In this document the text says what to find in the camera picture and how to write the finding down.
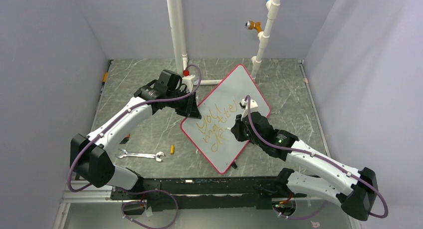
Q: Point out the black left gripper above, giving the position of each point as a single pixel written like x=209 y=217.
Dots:
x=190 y=109

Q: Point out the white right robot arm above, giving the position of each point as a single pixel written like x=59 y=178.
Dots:
x=354 y=190

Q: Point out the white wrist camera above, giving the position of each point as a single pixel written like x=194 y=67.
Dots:
x=248 y=106
x=190 y=80

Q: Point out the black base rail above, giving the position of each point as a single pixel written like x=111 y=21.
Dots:
x=208 y=193

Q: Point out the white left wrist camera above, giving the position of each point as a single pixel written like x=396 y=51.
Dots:
x=190 y=80

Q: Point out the orange black hex key set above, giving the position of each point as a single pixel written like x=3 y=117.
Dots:
x=126 y=139

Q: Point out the silver open-end wrench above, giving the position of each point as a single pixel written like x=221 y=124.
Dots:
x=156 y=156

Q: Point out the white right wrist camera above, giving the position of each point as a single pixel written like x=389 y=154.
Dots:
x=248 y=106

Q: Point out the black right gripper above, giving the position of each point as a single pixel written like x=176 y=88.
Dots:
x=237 y=129

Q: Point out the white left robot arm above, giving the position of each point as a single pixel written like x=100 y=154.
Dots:
x=90 y=155

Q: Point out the pink framed whiteboard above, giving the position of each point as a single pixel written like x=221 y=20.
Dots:
x=219 y=110

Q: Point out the white PVC pipe frame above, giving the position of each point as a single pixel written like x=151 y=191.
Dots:
x=216 y=28

